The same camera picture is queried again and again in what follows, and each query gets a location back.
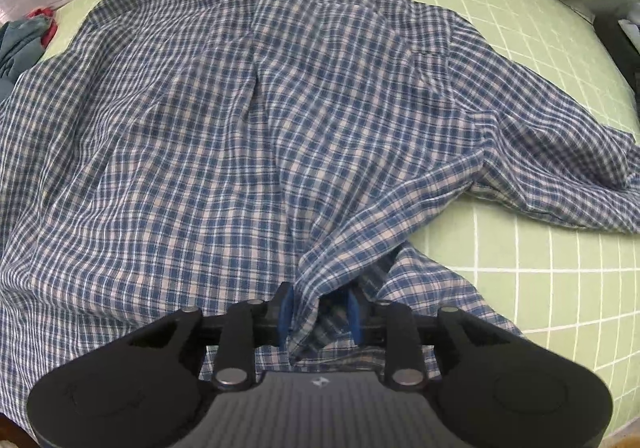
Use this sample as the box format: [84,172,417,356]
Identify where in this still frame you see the blue plaid shirt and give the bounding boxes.
[0,0,640,424]

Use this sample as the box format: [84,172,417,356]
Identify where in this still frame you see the folded grey and cream clothes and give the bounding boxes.
[593,14,640,110]

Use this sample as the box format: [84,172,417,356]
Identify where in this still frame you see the green grid mat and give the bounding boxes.
[37,0,640,424]

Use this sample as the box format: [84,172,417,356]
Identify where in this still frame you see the red garment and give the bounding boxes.
[27,6,61,50]

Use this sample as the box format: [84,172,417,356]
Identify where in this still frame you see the blue denim garment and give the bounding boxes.
[0,15,52,100]

